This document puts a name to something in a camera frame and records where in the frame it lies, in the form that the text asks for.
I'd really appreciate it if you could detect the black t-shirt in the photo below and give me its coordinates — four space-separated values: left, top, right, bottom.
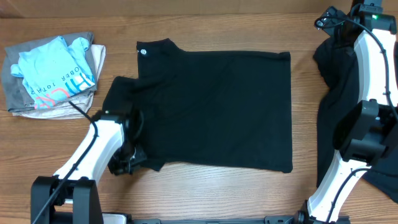
103 39 293 173

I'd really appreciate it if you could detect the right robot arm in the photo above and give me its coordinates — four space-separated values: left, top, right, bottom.
290 1 397 223

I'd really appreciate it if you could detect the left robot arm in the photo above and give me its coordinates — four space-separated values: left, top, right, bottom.
30 110 147 223

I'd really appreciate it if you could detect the dark navy t-shirt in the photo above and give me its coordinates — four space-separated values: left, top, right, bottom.
313 37 397 203

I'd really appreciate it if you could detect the beige folded shirt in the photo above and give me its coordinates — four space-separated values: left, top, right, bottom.
12 44 107 120

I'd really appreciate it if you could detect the light blue printed t-shirt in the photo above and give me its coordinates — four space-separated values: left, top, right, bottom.
11 36 96 110

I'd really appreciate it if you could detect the grey folded shirt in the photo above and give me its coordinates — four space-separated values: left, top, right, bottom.
1 32 96 112

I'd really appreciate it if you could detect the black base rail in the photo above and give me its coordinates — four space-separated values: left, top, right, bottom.
126 215 322 224

